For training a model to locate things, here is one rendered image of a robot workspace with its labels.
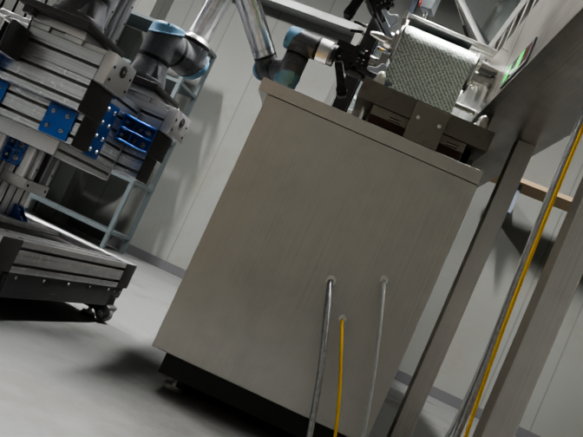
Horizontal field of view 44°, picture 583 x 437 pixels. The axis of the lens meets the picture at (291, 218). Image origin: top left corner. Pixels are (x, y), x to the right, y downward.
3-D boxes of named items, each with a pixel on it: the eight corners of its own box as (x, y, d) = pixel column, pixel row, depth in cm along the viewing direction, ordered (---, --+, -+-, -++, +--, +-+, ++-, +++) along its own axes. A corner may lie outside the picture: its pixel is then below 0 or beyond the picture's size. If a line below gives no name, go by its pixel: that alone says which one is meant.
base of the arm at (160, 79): (114, 68, 244) (127, 42, 245) (132, 82, 259) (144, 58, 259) (153, 83, 241) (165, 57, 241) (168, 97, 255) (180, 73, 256)
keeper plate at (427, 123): (401, 137, 204) (416, 102, 204) (434, 152, 203) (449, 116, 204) (402, 135, 201) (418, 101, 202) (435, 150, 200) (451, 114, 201)
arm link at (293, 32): (281, 52, 231) (292, 29, 232) (312, 66, 231) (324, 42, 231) (280, 44, 223) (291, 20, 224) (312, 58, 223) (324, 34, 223)
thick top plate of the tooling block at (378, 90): (353, 108, 221) (361, 91, 221) (474, 161, 218) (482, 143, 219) (357, 95, 205) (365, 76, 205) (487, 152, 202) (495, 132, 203)
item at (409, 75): (372, 103, 225) (396, 50, 226) (442, 133, 224) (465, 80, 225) (372, 103, 225) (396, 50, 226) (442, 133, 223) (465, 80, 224)
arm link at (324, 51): (314, 55, 223) (314, 63, 231) (327, 61, 223) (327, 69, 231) (324, 34, 223) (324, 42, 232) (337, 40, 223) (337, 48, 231)
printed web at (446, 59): (350, 158, 263) (407, 34, 266) (410, 184, 261) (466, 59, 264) (357, 136, 224) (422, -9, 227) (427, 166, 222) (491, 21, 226)
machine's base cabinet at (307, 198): (235, 323, 445) (292, 198, 451) (330, 368, 441) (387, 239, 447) (133, 378, 194) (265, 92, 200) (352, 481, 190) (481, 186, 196)
